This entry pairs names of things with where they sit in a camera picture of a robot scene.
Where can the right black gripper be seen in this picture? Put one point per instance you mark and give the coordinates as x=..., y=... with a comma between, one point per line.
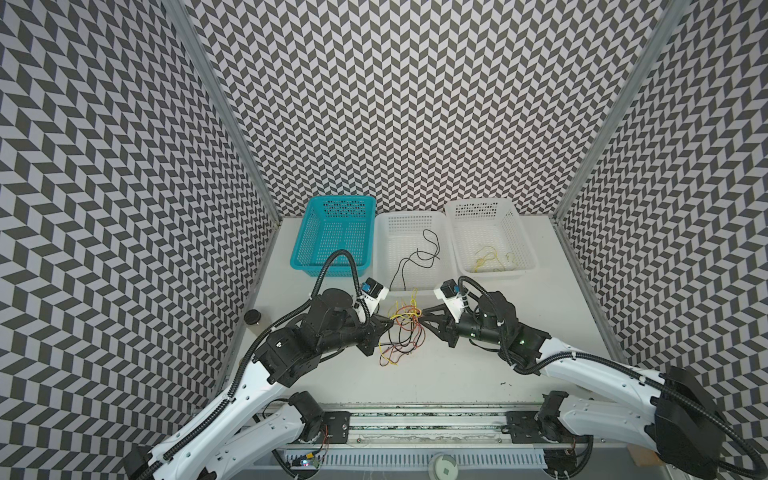
x=450, y=327

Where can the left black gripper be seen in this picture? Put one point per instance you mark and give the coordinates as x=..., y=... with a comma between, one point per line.
x=376, y=324

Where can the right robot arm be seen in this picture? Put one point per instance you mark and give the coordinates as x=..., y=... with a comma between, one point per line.
x=667, y=412

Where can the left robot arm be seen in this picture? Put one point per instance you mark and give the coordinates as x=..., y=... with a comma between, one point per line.
x=218, y=443

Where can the middle white plastic basket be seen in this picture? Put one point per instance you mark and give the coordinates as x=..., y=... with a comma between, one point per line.
x=413, y=251

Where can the white plastic basket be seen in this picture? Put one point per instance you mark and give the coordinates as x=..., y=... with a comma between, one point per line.
x=413, y=251
x=489, y=239

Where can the right white plastic basket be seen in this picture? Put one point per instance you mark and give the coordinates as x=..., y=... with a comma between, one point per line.
x=489, y=239

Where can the teal plastic basket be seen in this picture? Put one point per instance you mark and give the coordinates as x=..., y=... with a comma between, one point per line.
x=331, y=223

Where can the black cap jar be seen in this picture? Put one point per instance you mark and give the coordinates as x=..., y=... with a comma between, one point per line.
x=252, y=317

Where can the round white knob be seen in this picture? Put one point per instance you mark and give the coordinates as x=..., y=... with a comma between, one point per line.
x=443, y=467

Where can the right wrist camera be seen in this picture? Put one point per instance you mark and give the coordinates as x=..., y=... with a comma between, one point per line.
x=450, y=295

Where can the aluminium front rail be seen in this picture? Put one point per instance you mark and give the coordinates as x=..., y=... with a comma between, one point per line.
x=464, y=426

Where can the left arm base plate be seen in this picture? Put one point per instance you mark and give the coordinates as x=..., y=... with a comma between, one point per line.
x=335, y=427

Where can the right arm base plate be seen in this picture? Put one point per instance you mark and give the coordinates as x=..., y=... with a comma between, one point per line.
x=523, y=428

